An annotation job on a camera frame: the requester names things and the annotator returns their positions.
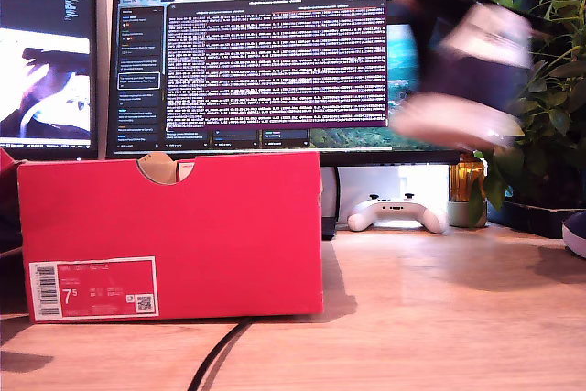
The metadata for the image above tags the red cardboard shoebox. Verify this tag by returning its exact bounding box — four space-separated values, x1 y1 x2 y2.
16 150 325 323

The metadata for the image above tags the blue shoe with white stripes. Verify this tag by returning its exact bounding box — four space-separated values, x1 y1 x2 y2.
388 1 535 152
561 211 586 260

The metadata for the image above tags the red shoebox lid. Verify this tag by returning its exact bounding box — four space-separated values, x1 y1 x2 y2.
0 147 24 319

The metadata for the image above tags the grey and black monitor stand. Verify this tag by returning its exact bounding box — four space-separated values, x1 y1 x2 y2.
320 166 341 241

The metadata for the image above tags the wide black computer monitor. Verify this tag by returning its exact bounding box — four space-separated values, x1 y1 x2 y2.
105 0 461 168

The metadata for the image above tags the white game controller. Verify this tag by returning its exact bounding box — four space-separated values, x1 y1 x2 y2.
346 192 450 235

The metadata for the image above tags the brown cardboard box insert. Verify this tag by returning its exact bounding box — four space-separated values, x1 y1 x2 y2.
136 151 179 185

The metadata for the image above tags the pale green pot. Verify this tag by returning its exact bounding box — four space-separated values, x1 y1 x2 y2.
447 201 489 229

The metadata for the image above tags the amber glass pump bottle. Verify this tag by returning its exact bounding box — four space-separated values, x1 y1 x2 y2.
448 152 486 203

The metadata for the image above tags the green leafy houseplant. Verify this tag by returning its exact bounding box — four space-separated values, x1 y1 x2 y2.
471 0 586 213

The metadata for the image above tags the black table cable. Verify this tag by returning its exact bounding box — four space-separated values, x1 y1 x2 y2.
186 317 254 391

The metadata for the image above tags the black monitor showing camera feed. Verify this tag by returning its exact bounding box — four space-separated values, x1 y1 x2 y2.
0 0 100 162

